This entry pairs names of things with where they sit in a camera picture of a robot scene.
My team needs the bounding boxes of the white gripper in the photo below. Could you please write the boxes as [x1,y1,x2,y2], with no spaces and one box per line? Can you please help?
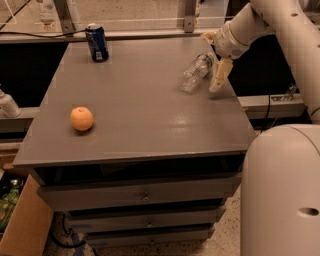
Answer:
[200,21,249,93]

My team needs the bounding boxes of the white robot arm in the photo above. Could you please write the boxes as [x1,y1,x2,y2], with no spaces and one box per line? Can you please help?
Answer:
[207,0,320,256]

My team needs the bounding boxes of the clear plastic water bottle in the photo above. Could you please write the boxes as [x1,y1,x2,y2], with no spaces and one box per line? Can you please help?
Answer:
[179,52,214,93]

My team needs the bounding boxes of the blue soda can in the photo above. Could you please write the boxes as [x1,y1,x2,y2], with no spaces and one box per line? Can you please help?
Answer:
[85,23,109,62]

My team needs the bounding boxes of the grey drawer cabinet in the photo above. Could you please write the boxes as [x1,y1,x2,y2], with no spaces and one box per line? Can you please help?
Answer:
[13,37,263,250]

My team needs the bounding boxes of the top grey drawer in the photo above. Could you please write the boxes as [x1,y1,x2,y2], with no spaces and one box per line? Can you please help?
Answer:
[38,173,241,211]

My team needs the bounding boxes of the grey drawer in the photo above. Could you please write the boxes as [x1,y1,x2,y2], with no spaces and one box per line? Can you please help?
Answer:
[86,224,213,248]
[38,173,241,211]
[67,205,226,233]

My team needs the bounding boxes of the orange fruit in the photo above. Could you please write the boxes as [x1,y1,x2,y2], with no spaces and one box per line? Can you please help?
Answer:
[70,107,94,131]

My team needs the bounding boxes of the bottom grey drawer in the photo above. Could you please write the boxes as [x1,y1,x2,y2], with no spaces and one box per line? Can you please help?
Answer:
[86,224,213,248]

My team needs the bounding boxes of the middle grey drawer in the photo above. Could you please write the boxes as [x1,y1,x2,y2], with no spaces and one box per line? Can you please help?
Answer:
[67,205,226,233]

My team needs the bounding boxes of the white pipe at left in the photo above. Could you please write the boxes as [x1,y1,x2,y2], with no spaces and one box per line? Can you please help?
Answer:
[0,89,21,118]

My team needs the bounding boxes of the green items in box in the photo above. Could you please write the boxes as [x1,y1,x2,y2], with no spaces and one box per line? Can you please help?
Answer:
[0,179,23,233]

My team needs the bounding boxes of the cardboard box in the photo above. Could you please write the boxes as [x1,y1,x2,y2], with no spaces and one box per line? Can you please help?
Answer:
[0,164,53,256]

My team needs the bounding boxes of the grey metal frame rail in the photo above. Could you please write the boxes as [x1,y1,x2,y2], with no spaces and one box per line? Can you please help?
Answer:
[0,28,218,44]

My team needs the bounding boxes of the black cable on rail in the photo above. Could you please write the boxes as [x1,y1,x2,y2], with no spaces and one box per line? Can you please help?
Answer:
[0,29,87,39]

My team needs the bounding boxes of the black cable on floor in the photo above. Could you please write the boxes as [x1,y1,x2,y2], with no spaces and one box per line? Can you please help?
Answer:
[49,213,88,250]

